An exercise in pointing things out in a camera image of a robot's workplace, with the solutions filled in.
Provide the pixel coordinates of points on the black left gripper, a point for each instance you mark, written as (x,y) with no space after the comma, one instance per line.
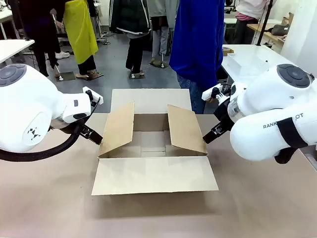
(74,124)

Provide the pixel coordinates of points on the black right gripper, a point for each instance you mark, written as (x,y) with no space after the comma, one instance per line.
(223,111)

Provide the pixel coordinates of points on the brown cardboard box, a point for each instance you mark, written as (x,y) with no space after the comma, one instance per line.
(151,151)

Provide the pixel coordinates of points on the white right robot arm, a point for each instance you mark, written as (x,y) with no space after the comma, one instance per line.
(270,104)

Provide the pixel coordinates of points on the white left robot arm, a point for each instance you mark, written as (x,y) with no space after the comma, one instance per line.
(27,111)

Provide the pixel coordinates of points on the person's left forearm blue sleeve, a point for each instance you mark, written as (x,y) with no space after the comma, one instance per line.
(215,72)

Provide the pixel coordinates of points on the small box with tape roll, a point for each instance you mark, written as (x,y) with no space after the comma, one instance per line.
(227,50)

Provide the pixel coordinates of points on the person's left hand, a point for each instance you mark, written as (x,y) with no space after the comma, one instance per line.
(210,100)

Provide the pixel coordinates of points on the white plastic tray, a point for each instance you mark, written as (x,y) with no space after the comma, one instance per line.
(235,62)

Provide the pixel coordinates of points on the white table with tray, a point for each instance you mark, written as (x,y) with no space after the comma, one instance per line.
(257,59)

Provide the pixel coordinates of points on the person in blue jacket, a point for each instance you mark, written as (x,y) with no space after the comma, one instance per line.
(195,39)

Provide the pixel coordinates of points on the person in yellow apron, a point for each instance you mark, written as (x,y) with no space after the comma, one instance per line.
(81,37)

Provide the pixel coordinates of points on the wooden workbench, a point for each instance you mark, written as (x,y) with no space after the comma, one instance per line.
(270,37)

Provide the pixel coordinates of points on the person in black clothes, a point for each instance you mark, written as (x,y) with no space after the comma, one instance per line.
(42,32)

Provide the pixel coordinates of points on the person in grey trousers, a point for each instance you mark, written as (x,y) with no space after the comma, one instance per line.
(161,29)

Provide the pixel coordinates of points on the white side table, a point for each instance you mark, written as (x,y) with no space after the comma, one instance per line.
(12,48)

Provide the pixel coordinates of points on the person in dark striped jacket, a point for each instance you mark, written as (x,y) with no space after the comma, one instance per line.
(132,24)

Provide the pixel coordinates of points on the person in pink white top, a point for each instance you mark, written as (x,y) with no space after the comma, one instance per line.
(247,17)

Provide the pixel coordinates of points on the black stand pole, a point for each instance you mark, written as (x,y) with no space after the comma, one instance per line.
(265,22)

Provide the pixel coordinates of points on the grey brown bag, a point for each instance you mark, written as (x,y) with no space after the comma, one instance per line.
(280,30)

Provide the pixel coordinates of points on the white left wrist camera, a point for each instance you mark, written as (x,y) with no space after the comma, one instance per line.
(92,95)

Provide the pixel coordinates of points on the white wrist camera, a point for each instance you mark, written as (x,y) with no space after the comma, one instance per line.
(211,92)
(92,95)

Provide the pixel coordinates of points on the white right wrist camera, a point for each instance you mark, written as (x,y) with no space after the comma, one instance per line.
(211,92)

